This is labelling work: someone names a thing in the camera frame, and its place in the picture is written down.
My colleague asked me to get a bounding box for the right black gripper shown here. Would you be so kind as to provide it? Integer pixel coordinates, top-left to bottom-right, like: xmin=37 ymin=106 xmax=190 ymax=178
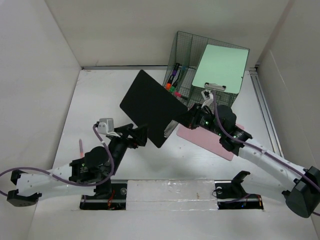
xmin=172 ymin=102 xmax=225 ymax=137

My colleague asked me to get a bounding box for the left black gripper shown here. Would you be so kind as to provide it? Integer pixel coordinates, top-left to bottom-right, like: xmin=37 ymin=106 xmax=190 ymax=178
xmin=109 ymin=123 xmax=149 ymax=176

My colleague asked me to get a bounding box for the pink clipboard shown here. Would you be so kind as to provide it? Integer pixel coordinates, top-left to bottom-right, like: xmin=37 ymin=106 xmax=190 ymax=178
xmin=176 ymin=124 xmax=234 ymax=161

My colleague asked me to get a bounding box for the pink highlighter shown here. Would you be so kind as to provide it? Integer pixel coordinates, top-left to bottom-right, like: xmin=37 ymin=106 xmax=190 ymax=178
xmin=174 ymin=92 xmax=187 ymax=99

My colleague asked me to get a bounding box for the black clipboard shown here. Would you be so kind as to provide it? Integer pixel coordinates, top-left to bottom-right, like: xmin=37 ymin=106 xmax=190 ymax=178
xmin=119 ymin=70 xmax=188 ymax=148

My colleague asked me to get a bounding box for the orange highlighter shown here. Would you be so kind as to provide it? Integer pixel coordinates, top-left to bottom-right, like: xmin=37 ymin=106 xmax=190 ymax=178
xmin=165 ymin=75 xmax=174 ymax=90

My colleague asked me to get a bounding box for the green clipboard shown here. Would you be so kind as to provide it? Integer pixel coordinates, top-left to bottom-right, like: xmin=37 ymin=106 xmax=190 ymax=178
xmin=192 ymin=44 xmax=249 ymax=94

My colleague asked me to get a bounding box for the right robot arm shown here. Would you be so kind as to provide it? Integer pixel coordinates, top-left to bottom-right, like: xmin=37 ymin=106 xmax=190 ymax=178
xmin=175 ymin=103 xmax=320 ymax=218

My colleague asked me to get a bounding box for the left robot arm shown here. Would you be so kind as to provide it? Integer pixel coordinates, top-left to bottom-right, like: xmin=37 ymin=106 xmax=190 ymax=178
xmin=6 ymin=121 xmax=148 ymax=208

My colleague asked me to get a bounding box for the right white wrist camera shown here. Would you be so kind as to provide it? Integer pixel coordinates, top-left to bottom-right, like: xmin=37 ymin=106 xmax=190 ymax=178
xmin=201 ymin=89 xmax=215 ymax=109

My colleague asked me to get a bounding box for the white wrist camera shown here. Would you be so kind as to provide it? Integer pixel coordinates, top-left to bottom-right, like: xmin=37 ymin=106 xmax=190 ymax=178
xmin=201 ymin=89 xmax=215 ymax=109
xmin=96 ymin=118 xmax=120 ymax=137

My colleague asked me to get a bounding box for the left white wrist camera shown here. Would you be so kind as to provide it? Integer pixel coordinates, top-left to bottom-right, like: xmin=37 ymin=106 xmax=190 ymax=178
xmin=96 ymin=118 xmax=120 ymax=137

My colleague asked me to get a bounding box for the green wire mesh organizer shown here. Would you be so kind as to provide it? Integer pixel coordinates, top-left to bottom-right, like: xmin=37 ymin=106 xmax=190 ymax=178
xmin=163 ymin=31 xmax=250 ymax=108

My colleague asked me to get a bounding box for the aluminium rail back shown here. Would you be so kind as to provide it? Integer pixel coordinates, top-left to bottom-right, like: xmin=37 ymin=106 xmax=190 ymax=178
xmin=82 ymin=65 xmax=167 ymax=71

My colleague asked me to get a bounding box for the aluminium rail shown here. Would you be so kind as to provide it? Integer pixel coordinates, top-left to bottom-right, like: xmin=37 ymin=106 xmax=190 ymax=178
xmin=249 ymin=67 xmax=284 ymax=157
xmin=82 ymin=65 xmax=167 ymax=71

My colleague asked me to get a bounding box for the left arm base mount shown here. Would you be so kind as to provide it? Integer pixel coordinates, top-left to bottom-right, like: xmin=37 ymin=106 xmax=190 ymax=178
xmin=79 ymin=180 xmax=128 ymax=211

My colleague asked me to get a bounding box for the aluminium rail right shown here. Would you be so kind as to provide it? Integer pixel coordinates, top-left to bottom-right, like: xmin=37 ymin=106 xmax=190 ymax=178
xmin=249 ymin=67 xmax=284 ymax=157

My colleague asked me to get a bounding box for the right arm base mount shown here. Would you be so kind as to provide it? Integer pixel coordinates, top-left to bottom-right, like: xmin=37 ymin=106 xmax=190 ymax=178
xmin=211 ymin=171 xmax=264 ymax=210

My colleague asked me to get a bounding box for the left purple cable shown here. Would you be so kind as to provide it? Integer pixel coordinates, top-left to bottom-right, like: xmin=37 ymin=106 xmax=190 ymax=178
xmin=0 ymin=124 xmax=116 ymax=197

